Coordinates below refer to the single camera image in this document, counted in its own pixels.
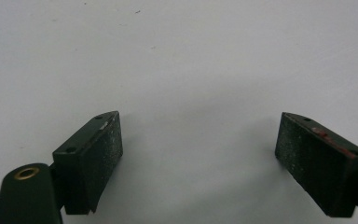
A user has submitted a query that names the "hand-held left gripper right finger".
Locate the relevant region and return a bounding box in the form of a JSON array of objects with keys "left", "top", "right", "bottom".
[{"left": 274, "top": 112, "right": 358, "bottom": 218}]

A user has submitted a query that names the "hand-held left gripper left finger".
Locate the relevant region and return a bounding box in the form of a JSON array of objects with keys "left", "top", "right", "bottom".
[{"left": 52, "top": 110, "right": 124, "bottom": 216}]

